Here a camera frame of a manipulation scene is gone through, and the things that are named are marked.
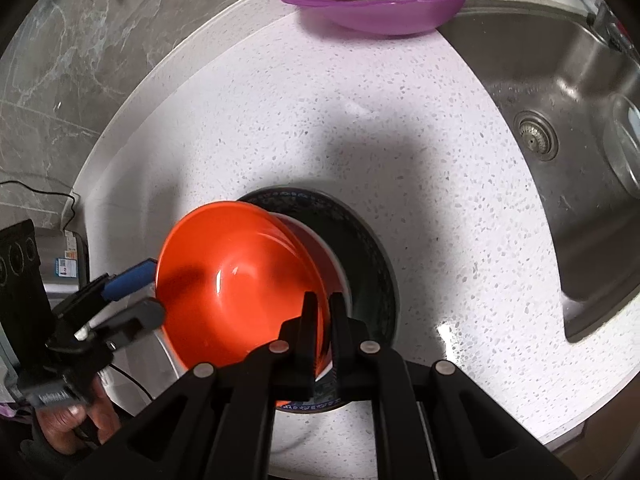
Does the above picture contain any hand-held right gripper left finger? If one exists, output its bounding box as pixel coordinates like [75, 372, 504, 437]
[65, 291, 321, 480]

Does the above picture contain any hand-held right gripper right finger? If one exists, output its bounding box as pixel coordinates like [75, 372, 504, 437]
[327, 292, 576, 480]

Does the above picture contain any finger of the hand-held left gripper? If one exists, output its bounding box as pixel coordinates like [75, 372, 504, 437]
[100, 258, 159, 305]
[90, 298, 167, 350]

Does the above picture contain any dark patterned bowl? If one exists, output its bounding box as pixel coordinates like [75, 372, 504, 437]
[239, 186, 401, 414]

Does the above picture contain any person's left hand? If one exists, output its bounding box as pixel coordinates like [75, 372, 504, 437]
[35, 385, 123, 457]

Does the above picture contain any stainless steel appliance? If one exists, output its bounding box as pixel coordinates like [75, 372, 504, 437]
[31, 229, 91, 307]

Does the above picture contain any metal sink drain strainer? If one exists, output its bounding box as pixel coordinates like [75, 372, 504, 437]
[514, 110, 558, 162]

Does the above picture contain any stainless steel sink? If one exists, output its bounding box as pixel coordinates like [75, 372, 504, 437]
[440, 0, 640, 345]

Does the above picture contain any metal faucet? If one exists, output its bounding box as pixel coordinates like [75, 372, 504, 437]
[586, 5, 638, 55]

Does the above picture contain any black power cable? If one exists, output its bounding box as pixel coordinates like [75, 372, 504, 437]
[0, 181, 77, 233]

